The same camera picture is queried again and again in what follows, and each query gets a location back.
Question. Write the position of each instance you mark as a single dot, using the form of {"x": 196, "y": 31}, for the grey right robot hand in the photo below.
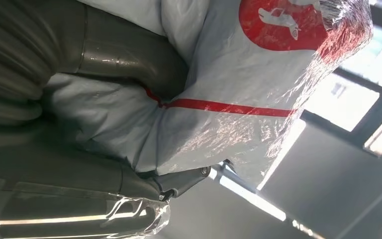
{"x": 62, "y": 184}

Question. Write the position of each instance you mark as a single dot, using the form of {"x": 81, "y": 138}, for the bright ceiling light strip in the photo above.
{"x": 260, "y": 201}

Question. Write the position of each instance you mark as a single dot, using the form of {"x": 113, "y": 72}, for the window with dark frame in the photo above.
{"x": 342, "y": 102}

